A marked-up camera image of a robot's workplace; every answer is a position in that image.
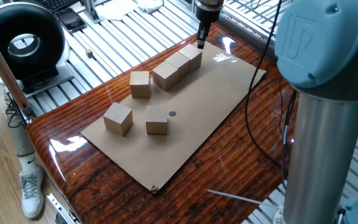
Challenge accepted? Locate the white paper sheet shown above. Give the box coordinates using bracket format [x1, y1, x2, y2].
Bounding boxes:
[95, 0, 140, 22]

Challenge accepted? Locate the white sock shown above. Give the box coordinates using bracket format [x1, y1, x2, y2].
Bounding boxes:
[17, 152, 39, 177]

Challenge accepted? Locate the light wooden cube block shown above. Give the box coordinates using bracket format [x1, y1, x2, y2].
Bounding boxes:
[152, 61, 180, 92]
[103, 101, 134, 137]
[145, 105, 168, 136]
[129, 70, 152, 99]
[165, 51, 191, 81]
[178, 44, 203, 73]

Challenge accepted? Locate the white silver wrist adapter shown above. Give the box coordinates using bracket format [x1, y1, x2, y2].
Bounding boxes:
[194, 0, 226, 12]

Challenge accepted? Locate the black ring light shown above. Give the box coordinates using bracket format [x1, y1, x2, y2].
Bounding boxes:
[0, 1, 67, 82]

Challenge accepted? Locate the thin black dangling cable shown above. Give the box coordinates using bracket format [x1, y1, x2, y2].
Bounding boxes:
[5, 99, 27, 129]

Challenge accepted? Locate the white sneaker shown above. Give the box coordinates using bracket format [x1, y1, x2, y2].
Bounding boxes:
[19, 166, 46, 220]

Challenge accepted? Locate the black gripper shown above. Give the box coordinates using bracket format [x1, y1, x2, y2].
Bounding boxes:
[194, 4, 225, 50]

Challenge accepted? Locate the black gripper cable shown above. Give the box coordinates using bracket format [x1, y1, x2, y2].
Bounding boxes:
[244, 0, 298, 187]

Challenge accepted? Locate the khaki trouser leg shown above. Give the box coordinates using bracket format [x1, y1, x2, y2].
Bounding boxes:
[3, 88, 36, 157]

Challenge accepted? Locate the tan slanted frame post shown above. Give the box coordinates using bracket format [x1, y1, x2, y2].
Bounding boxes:
[0, 18, 34, 124]

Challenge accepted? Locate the white grey lamp base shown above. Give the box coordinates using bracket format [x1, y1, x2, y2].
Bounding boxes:
[0, 39, 76, 100]

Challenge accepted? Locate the black keyboard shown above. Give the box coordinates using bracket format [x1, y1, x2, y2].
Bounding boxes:
[37, 0, 80, 14]

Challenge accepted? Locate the silver slotted bracket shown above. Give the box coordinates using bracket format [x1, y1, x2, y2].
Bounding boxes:
[46, 192, 82, 224]

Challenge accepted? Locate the black smartphone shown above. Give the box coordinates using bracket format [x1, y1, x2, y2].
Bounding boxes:
[54, 7, 88, 34]

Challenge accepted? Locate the white zip tie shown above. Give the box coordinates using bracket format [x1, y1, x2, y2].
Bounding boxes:
[206, 189, 281, 207]

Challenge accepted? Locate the brown cardboard sheet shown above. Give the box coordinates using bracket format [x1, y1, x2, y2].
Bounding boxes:
[80, 39, 267, 192]

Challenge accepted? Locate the short aluminium profile stand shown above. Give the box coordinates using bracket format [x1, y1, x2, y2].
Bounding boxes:
[82, 0, 102, 24]

